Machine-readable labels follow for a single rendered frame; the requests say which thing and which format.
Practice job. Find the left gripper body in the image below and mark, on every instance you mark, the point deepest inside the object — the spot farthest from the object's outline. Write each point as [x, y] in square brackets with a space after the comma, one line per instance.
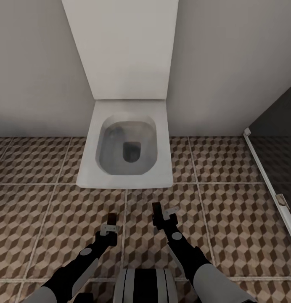
[108, 240]

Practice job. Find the robot trunk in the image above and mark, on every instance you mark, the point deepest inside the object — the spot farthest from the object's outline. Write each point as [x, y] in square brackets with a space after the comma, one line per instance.
[145, 285]

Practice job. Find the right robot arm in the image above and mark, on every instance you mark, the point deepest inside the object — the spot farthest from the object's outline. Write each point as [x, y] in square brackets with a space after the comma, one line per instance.
[209, 283]

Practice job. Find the door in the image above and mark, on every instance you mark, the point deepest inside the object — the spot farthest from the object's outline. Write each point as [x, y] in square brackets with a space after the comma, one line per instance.
[270, 136]

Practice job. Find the mousetrap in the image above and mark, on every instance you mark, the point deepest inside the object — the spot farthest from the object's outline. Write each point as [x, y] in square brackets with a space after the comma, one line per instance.
[157, 210]
[111, 218]

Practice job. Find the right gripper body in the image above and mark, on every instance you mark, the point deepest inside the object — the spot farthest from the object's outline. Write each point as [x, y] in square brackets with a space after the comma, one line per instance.
[162, 224]

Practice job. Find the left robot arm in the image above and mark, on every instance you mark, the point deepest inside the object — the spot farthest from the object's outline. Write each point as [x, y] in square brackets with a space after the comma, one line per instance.
[68, 280]

